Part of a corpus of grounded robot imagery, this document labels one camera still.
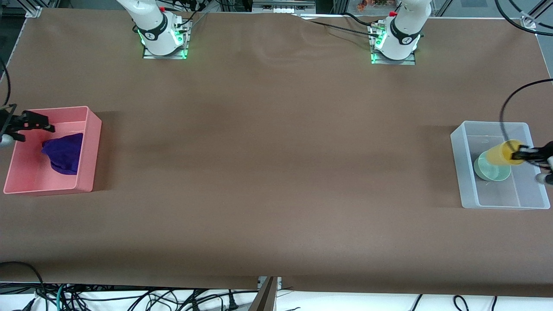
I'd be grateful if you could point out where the white power strip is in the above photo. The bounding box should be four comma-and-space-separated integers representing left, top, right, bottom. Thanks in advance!
252, 0, 317, 14

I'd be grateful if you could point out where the brown wooden board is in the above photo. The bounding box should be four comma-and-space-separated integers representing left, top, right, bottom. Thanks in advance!
248, 276, 278, 311

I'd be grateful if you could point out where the short black table cable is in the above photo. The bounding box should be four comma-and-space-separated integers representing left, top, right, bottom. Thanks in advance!
343, 12, 378, 26

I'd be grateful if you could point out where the purple cloth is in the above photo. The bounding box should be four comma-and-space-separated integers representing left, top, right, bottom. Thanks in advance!
41, 133, 84, 176

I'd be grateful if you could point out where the long black table cable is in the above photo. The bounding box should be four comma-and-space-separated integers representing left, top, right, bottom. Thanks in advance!
294, 15, 383, 38

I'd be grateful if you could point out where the pink plastic bin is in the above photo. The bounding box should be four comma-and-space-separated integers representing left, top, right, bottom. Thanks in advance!
3, 106, 103, 196

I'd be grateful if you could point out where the pale green bowl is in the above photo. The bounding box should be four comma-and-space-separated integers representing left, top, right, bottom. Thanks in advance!
473, 152, 512, 182

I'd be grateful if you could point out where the yellow cup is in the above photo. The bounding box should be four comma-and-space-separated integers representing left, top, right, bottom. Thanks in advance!
486, 139, 526, 167

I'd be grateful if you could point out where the translucent plastic bin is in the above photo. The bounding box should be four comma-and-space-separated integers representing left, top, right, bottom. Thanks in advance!
450, 121, 551, 210

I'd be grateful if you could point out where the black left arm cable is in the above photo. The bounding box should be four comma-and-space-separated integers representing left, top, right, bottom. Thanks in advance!
499, 0, 553, 150

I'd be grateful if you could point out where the thick black looping cable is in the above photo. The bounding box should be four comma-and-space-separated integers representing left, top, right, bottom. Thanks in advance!
0, 261, 47, 303

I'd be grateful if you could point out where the brown table cover sheet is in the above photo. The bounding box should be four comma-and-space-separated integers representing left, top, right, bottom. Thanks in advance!
0, 8, 553, 298

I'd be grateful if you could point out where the aluminium frame profile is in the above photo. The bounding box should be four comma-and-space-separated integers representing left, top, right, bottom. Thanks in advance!
520, 0, 553, 31

